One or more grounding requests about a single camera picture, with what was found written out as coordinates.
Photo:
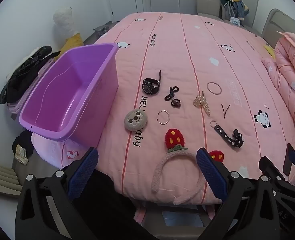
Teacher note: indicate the checked fabric basket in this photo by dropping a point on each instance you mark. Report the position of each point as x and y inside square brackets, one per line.
[101, 30]

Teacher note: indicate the beige sofa cushion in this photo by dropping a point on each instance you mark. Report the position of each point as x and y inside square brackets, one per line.
[207, 2]

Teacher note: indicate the purple plastic basin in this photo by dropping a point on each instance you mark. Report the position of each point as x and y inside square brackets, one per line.
[70, 92]

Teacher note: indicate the black puffer jacket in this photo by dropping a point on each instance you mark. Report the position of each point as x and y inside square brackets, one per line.
[25, 75]

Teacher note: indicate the black bobby pin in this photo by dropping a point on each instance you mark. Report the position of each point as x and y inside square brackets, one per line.
[224, 109]

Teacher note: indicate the lavender storage box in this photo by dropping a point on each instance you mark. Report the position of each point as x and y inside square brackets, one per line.
[15, 107]

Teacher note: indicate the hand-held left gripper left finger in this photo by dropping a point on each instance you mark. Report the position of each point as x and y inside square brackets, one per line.
[85, 172]

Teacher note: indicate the pink quilt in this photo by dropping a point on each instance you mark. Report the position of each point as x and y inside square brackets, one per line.
[292, 80]

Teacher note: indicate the pink strawberry plush headband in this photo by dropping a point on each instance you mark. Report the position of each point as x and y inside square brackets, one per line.
[173, 137]

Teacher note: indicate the pearl hair claw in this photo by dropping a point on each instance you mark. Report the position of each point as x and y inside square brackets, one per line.
[199, 101]

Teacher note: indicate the beige pleated curtain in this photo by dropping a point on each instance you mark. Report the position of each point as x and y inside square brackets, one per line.
[0, 177]

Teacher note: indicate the pink printed bedsheet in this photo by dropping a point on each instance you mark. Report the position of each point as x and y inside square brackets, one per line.
[177, 55]

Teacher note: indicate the black wristwatch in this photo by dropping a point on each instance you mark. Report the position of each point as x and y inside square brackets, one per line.
[148, 87]

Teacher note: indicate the crumpled beige bag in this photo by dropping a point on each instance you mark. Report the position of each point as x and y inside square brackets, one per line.
[21, 155]

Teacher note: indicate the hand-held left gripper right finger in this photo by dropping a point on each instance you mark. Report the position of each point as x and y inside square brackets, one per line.
[210, 172]

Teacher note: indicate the white cloth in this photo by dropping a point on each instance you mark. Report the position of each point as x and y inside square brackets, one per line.
[32, 53]

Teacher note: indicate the grey bed frame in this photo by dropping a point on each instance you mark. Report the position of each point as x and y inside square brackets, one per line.
[182, 218]

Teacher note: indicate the sloth plush brooch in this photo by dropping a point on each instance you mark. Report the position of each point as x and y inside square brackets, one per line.
[135, 120]

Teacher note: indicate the yellow star pillow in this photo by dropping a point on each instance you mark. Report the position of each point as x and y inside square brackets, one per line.
[269, 51]

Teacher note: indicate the pile of clothes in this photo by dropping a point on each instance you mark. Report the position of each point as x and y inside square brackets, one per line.
[233, 5]

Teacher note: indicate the dark clothes on floor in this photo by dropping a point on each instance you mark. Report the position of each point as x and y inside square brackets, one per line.
[23, 137]

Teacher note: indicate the white and yellow alpaca plush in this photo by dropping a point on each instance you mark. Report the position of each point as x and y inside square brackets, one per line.
[65, 22]

